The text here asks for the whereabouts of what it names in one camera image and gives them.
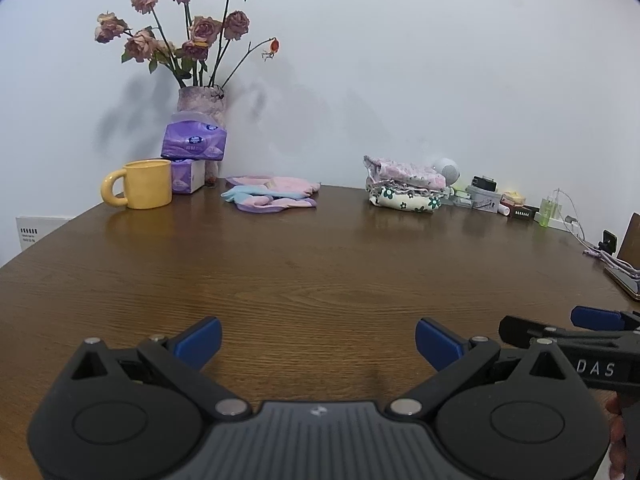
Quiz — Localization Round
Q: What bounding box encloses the white robot figure speaker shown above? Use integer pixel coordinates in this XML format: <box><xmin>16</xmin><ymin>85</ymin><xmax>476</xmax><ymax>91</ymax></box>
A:
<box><xmin>432</xmin><ymin>157</ymin><xmax>461</xmax><ymax>198</ymax></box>

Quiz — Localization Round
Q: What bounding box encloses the purple soft tissue pack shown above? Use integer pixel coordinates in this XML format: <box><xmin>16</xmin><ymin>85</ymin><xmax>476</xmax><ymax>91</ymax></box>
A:
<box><xmin>161</xmin><ymin>112</ymin><xmax>228</xmax><ymax>162</ymax></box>

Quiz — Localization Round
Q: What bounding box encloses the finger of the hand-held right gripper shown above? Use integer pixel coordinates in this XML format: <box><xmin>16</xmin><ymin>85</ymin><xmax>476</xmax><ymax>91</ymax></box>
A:
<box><xmin>571</xmin><ymin>305</ymin><xmax>640</xmax><ymax>333</ymax></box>
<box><xmin>498</xmin><ymin>315</ymin><xmax>640</xmax><ymax>349</ymax></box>

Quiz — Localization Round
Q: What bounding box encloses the purple and white tissue box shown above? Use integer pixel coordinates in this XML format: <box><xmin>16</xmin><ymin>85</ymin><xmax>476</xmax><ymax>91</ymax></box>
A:
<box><xmin>170</xmin><ymin>158</ymin><xmax>207</xmax><ymax>196</ymax></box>

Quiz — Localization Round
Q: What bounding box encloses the yellow ceramic mug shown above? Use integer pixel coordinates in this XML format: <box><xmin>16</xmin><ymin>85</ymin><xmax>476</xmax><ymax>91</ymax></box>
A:
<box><xmin>101</xmin><ymin>158</ymin><xmax>173</xmax><ymax>210</ymax></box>

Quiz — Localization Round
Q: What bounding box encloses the pink and blue mesh vest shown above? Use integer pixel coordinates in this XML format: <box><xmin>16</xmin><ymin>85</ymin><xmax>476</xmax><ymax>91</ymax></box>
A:
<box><xmin>221</xmin><ymin>175</ymin><xmax>321</xmax><ymax>216</ymax></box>

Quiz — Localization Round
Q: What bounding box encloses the white charging cable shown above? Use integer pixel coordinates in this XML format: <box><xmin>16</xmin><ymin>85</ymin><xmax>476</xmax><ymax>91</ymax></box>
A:
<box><xmin>552</xmin><ymin>189</ymin><xmax>588</xmax><ymax>252</ymax></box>

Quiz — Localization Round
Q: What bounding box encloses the folded ruffled lilac cloth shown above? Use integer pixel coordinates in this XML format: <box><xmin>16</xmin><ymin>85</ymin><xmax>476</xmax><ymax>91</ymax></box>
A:
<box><xmin>366</xmin><ymin>180</ymin><xmax>451</xmax><ymax>197</ymax></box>

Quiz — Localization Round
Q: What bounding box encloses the white printed sign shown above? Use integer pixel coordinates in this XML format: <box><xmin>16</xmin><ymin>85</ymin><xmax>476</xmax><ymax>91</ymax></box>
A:
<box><xmin>15</xmin><ymin>216</ymin><xmax>69</xmax><ymax>251</ymax></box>

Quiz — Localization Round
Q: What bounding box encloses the folded pink floral cloth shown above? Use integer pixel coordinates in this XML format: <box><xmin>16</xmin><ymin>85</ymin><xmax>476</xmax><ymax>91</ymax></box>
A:
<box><xmin>363</xmin><ymin>155</ymin><xmax>447</xmax><ymax>192</ymax></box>

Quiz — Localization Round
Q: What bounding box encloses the person's right hand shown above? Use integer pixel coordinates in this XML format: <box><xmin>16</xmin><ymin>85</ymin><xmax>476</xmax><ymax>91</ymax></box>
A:
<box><xmin>604</xmin><ymin>394</ymin><xmax>627</xmax><ymax>480</ymax></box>

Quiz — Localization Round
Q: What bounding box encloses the smartphone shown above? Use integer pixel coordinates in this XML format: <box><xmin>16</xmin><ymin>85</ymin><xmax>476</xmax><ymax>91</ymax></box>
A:
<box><xmin>604</xmin><ymin>266</ymin><xmax>640</xmax><ymax>302</ymax></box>

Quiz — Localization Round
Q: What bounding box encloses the white power strip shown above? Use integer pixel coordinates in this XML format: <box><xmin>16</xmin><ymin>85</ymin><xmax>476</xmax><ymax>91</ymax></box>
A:
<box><xmin>535</xmin><ymin>212</ymin><xmax>586</xmax><ymax>233</ymax></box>

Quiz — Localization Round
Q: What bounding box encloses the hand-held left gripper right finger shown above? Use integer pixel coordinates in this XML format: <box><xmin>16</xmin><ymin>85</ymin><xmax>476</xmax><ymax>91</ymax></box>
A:
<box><xmin>384</xmin><ymin>317</ymin><xmax>576</xmax><ymax>420</ymax></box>

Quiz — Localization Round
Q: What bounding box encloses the brown cardboard sheet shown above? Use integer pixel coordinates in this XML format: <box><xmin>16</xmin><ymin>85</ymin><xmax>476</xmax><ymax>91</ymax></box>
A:
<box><xmin>617</xmin><ymin>212</ymin><xmax>640</xmax><ymax>273</ymax></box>

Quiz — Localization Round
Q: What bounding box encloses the dried pink rose bouquet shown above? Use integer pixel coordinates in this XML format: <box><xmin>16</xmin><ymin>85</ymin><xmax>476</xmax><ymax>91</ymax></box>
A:
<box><xmin>94</xmin><ymin>0</ymin><xmax>280</xmax><ymax>90</ymax></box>

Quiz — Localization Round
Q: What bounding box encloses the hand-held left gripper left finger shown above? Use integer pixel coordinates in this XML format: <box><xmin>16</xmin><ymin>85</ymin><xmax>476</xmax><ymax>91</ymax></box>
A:
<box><xmin>67</xmin><ymin>316</ymin><xmax>252</xmax><ymax>421</ymax></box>

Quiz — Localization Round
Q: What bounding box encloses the folded cream green-flower cloth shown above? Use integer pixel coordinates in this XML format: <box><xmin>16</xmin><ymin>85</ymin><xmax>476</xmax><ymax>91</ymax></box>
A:
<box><xmin>369</xmin><ymin>186</ymin><xmax>443</xmax><ymax>214</ymax></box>

